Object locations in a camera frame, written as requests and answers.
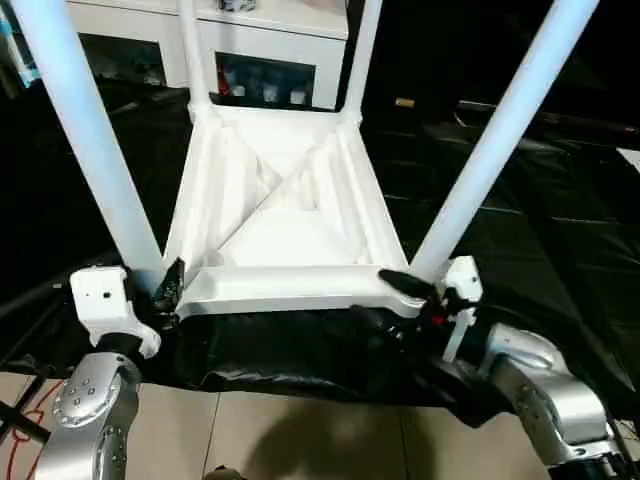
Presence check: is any white plastic table top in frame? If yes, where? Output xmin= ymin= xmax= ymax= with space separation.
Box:
xmin=162 ymin=102 xmax=437 ymax=322

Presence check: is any black plastic mat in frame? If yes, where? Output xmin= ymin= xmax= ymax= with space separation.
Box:
xmin=0 ymin=74 xmax=640 ymax=430

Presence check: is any grey rounded robot part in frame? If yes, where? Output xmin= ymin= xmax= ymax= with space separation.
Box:
xmin=203 ymin=463 xmax=242 ymax=480

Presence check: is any white flat board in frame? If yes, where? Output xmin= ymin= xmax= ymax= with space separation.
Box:
xmin=616 ymin=145 xmax=640 ymax=177

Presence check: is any black backdrop cloth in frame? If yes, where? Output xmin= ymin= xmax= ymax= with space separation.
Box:
xmin=344 ymin=0 xmax=640 ymax=110

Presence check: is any blue printed panel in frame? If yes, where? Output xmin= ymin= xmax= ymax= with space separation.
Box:
xmin=0 ymin=7 xmax=42 ymax=87

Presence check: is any white sideboard cabinet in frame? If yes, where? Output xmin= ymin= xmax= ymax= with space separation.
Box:
xmin=74 ymin=0 xmax=352 ymax=113

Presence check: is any clear bag of dark parts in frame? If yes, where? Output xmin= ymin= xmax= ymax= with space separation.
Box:
xmin=216 ymin=0 xmax=260 ymax=14

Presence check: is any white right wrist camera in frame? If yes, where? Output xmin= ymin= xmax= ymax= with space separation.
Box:
xmin=439 ymin=255 xmax=485 ymax=362

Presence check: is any black folding stand frame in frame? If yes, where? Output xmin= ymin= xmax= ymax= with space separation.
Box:
xmin=0 ymin=374 xmax=52 ymax=442

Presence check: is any red floor cable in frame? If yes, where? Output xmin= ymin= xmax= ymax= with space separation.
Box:
xmin=13 ymin=378 xmax=67 ymax=480

